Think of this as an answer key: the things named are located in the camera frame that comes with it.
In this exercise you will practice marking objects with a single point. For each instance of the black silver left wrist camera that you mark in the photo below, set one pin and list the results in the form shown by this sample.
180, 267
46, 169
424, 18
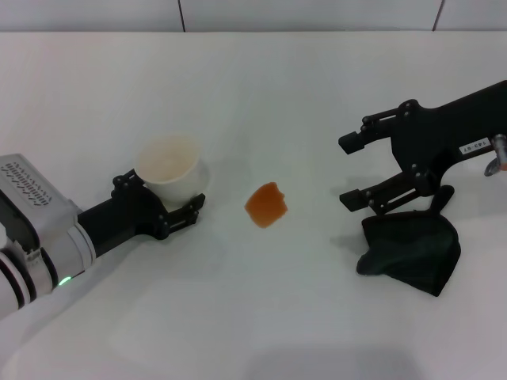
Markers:
27, 190

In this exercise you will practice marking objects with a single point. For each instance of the dark blue rag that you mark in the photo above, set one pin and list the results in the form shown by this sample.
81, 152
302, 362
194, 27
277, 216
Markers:
408, 249

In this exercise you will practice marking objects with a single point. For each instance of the white paper cup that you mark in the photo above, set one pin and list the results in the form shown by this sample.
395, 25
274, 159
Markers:
174, 186

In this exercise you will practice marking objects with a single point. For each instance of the orange food piece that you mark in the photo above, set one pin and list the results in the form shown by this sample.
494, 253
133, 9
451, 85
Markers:
265, 206

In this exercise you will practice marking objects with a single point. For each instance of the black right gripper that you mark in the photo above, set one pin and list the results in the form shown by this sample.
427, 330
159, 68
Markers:
435, 134

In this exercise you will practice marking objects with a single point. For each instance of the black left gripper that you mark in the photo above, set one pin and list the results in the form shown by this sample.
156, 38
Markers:
123, 215

